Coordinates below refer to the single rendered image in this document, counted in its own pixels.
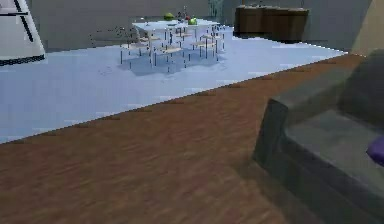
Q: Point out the tan seat chair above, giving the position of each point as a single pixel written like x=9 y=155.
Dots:
x=182 y=34
x=170 y=50
x=204 y=43
x=134 y=45

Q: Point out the white dining table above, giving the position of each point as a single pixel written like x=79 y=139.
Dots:
x=173 y=25

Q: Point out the small red fruit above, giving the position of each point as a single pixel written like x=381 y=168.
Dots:
x=187 y=18

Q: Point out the green round fruit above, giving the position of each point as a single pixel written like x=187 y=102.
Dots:
x=168 y=16

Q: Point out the brown wooden cabinet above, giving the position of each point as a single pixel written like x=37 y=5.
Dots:
x=270 y=22

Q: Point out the dark grey sofa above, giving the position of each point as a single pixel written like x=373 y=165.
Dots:
x=333 y=146

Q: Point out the purple cushion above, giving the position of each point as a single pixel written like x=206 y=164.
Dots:
x=377 y=150

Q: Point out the white fridge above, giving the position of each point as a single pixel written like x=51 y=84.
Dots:
x=16 y=36

